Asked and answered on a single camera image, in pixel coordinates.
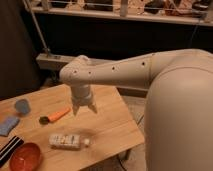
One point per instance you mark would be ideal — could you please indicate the blue round cup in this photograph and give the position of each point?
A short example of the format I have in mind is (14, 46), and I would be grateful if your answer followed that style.
(22, 106)

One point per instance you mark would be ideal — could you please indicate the white window ledge shelf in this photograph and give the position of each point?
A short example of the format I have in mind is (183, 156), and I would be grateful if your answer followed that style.
(186, 12)

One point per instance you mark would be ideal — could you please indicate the red bowl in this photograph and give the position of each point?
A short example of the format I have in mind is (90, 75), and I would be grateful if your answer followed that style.
(27, 157)

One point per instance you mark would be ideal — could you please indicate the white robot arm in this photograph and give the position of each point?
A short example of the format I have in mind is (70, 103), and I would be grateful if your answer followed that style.
(178, 121)

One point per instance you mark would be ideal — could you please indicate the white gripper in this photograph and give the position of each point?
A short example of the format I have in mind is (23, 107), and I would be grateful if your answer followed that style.
(82, 96)

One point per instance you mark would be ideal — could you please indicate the metal diagonal rod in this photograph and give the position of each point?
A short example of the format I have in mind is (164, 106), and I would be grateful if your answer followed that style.
(45, 47)

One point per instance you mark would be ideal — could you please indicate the clear plastic bottle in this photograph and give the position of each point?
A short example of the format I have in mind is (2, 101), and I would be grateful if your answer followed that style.
(68, 141)

